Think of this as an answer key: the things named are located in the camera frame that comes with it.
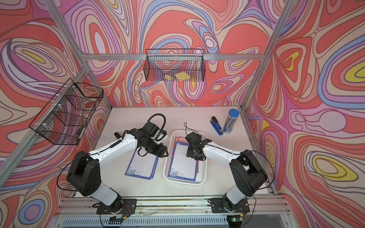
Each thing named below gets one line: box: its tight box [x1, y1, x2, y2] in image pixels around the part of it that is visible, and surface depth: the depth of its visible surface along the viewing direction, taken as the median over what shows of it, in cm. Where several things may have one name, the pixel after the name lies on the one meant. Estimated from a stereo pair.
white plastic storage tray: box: [163, 129, 208, 186], surface depth 84 cm
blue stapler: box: [210, 116, 224, 136], surface depth 106 cm
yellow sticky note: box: [174, 71, 191, 82], surface depth 92 cm
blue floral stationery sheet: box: [124, 147, 160, 181], surface depth 88 cm
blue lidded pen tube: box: [223, 108, 241, 134], surface depth 95 cm
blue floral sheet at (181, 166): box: [167, 141, 198, 182], surface depth 89 cm
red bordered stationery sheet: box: [173, 136, 189, 145], surface depth 101 cm
